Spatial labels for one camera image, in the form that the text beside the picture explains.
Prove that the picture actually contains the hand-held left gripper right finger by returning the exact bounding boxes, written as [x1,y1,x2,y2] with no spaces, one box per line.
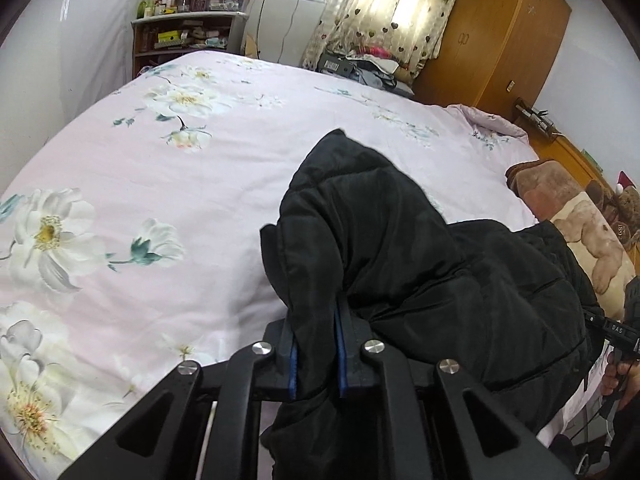
[334,302,576,480]

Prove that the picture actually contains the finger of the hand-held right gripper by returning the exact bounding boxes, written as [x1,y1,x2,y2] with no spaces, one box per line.
[582,310,637,351]

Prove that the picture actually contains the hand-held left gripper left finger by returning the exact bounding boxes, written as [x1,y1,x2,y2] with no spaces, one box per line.
[57,305,301,480]

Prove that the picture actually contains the black hooded jacket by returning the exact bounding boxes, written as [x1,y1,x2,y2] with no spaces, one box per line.
[259,128,608,480]

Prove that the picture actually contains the pile of clothes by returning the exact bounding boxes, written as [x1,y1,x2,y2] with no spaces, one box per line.
[317,42,418,98]

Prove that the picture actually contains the person's right hand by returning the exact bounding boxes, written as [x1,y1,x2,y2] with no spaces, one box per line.
[600,350,640,408]

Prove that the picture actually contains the brown bear print pillow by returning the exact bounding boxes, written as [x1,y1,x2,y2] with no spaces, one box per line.
[505,160,638,308]

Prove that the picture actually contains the brown teddy bear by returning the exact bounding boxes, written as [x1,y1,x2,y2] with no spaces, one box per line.
[585,170,640,256]

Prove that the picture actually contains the wooden headboard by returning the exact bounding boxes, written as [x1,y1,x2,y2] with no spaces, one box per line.
[515,105,640,201]

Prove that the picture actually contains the small wooden rack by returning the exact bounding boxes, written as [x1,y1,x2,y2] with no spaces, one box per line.
[514,97,561,137]

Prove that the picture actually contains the pink floral bed sheet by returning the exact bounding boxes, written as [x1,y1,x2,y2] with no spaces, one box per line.
[0,50,608,480]

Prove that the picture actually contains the wooden wardrobe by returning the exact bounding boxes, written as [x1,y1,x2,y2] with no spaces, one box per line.
[412,0,573,123]

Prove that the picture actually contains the white cabinet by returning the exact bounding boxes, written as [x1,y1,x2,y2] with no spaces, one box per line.
[247,0,328,68]

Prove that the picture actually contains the heart print curtain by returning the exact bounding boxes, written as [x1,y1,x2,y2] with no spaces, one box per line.
[300,0,468,86]

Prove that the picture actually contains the wooden shelf unit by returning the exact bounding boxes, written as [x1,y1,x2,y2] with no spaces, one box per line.
[131,11,251,81]

